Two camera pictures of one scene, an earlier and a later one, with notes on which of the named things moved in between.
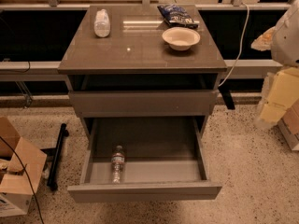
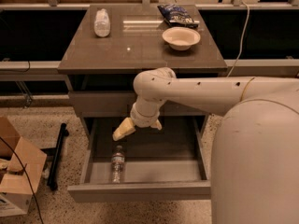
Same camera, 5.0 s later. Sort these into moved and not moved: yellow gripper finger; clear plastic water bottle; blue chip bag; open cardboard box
Moved: yellow gripper finger
Not moved: blue chip bag; clear plastic water bottle; open cardboard box
